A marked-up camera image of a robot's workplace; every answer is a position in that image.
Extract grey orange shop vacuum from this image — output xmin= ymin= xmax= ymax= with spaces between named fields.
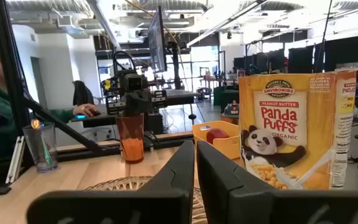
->
xmin=219 ymin=100 xmax=241 ymax=125

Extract round woven placemat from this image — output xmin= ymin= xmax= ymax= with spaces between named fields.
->
xmin=85 ymin=175 xmax=209 ymax=224

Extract clear glass tumbler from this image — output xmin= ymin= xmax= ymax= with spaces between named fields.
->
xmin=22 ymin=121 xmax=58 ymax=174

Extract black rig frame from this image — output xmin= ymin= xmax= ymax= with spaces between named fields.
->
xmin=0 ymin=0 xmax=195 ymax=162

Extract iridescent spoon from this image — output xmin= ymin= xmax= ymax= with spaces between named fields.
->
xmin=30 ymin=118 xmax=54 ymax=167

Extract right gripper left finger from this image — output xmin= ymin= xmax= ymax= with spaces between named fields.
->
xmin=25 ymin=140 xmax=196 ymax=224

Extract orange plastic tumbler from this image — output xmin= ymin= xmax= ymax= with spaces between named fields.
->
xmin=115 ymin=114 xmax=145 ymax=164

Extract black office chair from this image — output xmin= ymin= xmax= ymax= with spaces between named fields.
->
xmin=72 ymin=80 xmax=94 ymax=106

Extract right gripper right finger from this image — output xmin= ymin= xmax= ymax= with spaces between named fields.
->
xmin=196 ymin=140 xmax=358 ymax=224

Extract black monitor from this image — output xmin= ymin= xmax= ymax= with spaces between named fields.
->
xmin=147 ymin=5 xmax=168 ymax=74

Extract yellow plastic bin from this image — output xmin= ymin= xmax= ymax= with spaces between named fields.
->
xmin=191 ymin=120 xmax=241 ymax=160

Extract black partition curtains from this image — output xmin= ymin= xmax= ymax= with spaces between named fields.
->
xmin=233 ymin=33 xmax=358 ymax=75

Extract black office desk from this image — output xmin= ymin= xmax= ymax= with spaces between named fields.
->
xmin=70 ymin=89 xmax=201 ymax=129

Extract black monitor stand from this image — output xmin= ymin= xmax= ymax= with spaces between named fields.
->
xmin=166 ymin=40 xmax=183 ymax=90

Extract red apple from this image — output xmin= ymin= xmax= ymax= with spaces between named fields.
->
xmin=206 ymin=128 xmax=230 ymax=144

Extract green bin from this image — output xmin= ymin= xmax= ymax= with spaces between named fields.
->
xmin=213 ymin=86 xmax=239 ymax=107

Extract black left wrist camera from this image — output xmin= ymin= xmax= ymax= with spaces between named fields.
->
xmin=126 ymin=73 xmax=144 ymax=93

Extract person's hand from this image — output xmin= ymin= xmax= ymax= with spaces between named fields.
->
xmin=72 ymin=104 xmax=99 ymax=118

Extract white metal bracket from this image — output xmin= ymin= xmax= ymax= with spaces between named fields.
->
xmin=5 ymin=136 xmax=26 ymax=184

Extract Panda Puffs cereal box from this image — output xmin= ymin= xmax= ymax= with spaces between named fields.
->
xmin=238 ymin=70 xmax=357 ymax=190

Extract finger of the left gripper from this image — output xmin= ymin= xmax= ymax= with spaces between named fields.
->
xmin=126 ymin=96 xmax=140 ymax=118
xmin=139 ymin=96 xmax=153 ymax=118

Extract black hanging cable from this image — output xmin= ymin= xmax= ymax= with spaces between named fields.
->
xmin=314 ymin=0 xmax=334 ymax=74

